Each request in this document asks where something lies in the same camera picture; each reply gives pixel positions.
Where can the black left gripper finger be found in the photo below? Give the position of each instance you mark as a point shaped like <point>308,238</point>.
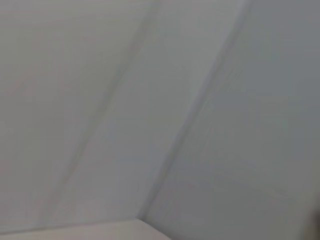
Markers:
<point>317,226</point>

